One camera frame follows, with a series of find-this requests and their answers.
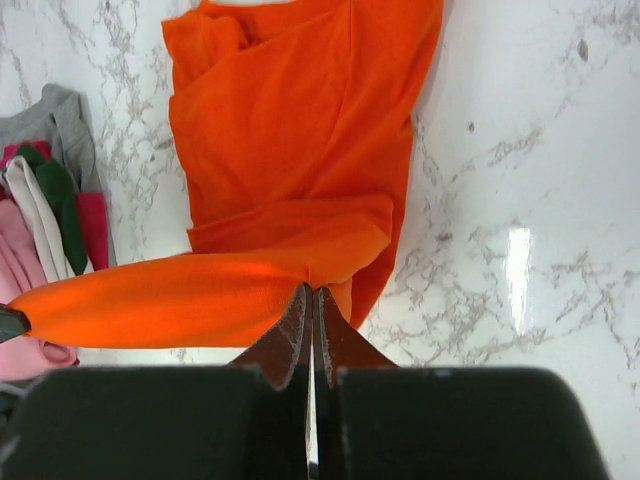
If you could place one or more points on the dark green folded t shirt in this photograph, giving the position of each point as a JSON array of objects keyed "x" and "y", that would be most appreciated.
[{"x": 52, "y": 178}]

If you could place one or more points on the white folded t shirt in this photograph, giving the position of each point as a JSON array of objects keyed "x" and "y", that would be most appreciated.
[{"x": 55, "y": 229}]

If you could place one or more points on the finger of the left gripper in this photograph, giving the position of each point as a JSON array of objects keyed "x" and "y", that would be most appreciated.
[{"x": 13, "y": 323}]

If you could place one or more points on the crimson folded t shirt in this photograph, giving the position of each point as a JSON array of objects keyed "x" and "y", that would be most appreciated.
[{"x": 91, "y": 206}]

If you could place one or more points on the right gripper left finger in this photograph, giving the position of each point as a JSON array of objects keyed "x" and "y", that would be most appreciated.
[{"x": 279, "y": 431}]

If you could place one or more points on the pink folded t shirt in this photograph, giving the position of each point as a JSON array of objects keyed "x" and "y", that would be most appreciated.
[{"x": 24, "y": 357}]

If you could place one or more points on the orange t shirt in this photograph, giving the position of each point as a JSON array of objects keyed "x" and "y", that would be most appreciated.
[{"x": 292, "y": 123}]

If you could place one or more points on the grey folded t shirt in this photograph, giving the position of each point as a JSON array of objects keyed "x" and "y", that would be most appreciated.
[{"x": 57, "y": 120}]

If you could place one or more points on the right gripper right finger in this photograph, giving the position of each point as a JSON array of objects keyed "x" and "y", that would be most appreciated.
[{"x": 336, "y": 345}]

